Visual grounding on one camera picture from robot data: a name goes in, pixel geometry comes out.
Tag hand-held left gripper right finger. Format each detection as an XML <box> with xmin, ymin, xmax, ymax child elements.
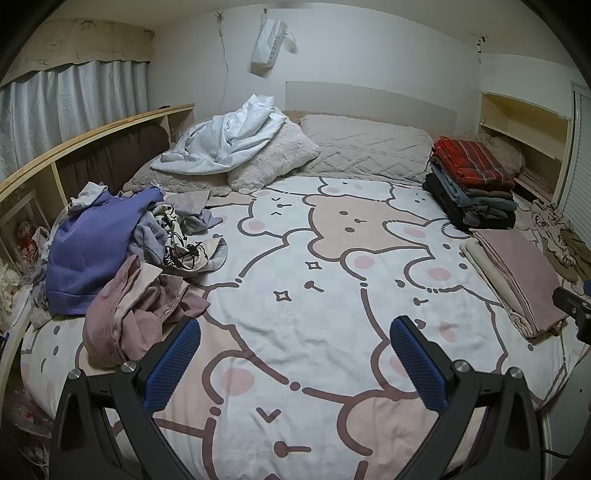
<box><xmin>389</xmin><ymin>316</ymin><xmax>543</xmax><ymax>480</ymax></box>

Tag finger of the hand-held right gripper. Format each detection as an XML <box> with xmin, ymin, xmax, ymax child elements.
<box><xmin>553</xmin><ymin>286</ymin><xmax>591</xmax><ymax>344</ymax></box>

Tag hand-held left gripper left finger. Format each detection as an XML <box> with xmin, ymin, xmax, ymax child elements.
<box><xmin>48</xmin><ymin>316</ymin><xmax>204</xmax><ymax>480</ymax></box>

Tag mauve garment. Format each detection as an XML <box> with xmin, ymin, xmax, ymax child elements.
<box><xmin>84</xmin><ymin>255</ymin><xmax>212</xmax><ymax>370</ymax></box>

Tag brown patterned clothes pile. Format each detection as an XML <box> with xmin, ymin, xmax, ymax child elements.
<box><xmin>542</xmin><ymin>227</ymin><xmax>591</xmax><ymax>283</ymax></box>

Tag stack of folded dark clothes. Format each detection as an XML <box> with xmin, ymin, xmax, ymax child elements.
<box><xmin>421</xmin><ymin>172</ymin><xmax>516</xmax><ymax>232</ymax></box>

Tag pile of dark clothes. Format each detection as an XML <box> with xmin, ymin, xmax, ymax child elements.
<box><xmin>428</xmin><ymin>161</ymin><xmax>517</xmax><ymax>209</ymax></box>

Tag folded mauve cloth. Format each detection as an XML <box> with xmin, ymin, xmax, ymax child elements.
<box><xmin>473</xmin><ymin>227</ymin><xmax>570</xmax><ymax>339</ymax></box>

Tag patterned beige cloth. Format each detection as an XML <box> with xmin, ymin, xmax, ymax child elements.
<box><xmin>527</xmin><ymin>200</ymin><xmax>574</xmax><ymax>241</ymax></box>

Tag folded beige knit cloth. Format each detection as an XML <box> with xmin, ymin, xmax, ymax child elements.
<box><xmin>459</xmin><ymin>237</ymin><xmax>525</xmax><ymax>335</ymax></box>

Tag cream printed garment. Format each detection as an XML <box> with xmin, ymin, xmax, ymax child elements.
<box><xmin>151</xmin><ymin>202</ymin><xmax>230</xmax><ymax>278</ymax></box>

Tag bear printed blanket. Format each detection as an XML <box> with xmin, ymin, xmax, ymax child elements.
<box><xmin>21</xmin><ymin>175</ymin><xmax>573</xmax><ymax>480</ymax></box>

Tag lilac garment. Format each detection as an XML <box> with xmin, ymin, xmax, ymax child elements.
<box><xmin>133</xmin><ymin>213</ymin><xmax>170</xmax><ymax>267</ymax></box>

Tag dark grey garment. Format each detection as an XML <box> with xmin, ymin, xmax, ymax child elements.
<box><xmin>462</xmin><ymin>196</ymin><xmax>519</xmax><ymax>221</ymax></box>

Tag folded beige sheets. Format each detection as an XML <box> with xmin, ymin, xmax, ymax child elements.
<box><xmin>516</xmin><ymin>165</ymin><xmax>556</xmax><ymax>195</ymax></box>

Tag purple hoodie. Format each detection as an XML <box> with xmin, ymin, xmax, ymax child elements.
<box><xmin>46</xmin><ymin>186</ymin><xmax>167</xmax><ymax>318</ymax></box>

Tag white louvered door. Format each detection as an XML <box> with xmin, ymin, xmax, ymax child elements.
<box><xmin>555</xmin><ymin>82</ymin><xmax>591</xmax><ymax>223</ymax></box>

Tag grey cloth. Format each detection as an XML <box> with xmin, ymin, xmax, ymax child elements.
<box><xmin>163</xmin><ymin>191</ymin><xmax>228</xmax><ymax>234</ymax></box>

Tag fluffy beige blanket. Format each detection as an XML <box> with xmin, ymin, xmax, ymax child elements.
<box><xmin>475</xmin><ymin>133</ymin><xmax>526</xmax><ymax>177</ymax></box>

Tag red plaid blanket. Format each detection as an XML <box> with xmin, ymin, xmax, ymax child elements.
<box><xmin>431</xmin><ymin>136</ymin><xmax>516</xmax><ymax>191</ymax></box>

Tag fluffy grey blanket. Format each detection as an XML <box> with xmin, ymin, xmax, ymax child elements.
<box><xmin>121</xmin><ymin>156</ymin><xmax>234</xmax><ymax>195</ymax></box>

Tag red toy doll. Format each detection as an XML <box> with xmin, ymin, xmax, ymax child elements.
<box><xmin>16</xmin><ymin>220</ymin><xmax>41</xmax><ymax>261</ymax></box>

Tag small white garment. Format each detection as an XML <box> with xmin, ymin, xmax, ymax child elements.
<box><xmin>68</xmin><ymin>181</ymin><xmax>112</xmax><ymax>214</ymax></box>

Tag quilted beige pillow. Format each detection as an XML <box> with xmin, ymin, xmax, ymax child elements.
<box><xmin>299</xmin><ymin>113</ymin><xmax>435</xmax><ymax>185</ymax></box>

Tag fluffy beige pillow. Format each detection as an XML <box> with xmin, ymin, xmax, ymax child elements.
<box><xmin>227</xmin><ymin>121</ymin><xmax>321</xmax><ymax>193</ymax></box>

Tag wooden bedside shelf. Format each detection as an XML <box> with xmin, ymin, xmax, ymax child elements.
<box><xmin>0</xmin><ymin>103</ymin><xmax>195</xmax><ymax>370</ymax></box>

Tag white headboard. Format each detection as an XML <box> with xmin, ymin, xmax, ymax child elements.
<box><xmin>285</xmin><ymin>80</ymin><xmax>458</xmax><ymax>126</ymax></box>

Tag pale blue curtain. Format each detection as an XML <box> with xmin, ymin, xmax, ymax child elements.
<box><xmin>0</xmin><ymin>60</ymin><xmax>151</xmax><ymax>172</ymax></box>

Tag white hanging bag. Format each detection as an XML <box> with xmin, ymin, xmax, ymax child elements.
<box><xmin>250</xmin><ymin>14</ymin><xmax>298</xmax><ymax>75</ymax></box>

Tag cream wall shelf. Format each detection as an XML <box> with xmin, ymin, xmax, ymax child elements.
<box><xmin>479</xmin><ymin>90</ymin><xmax>574</xmax><ymax>205</ymax></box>

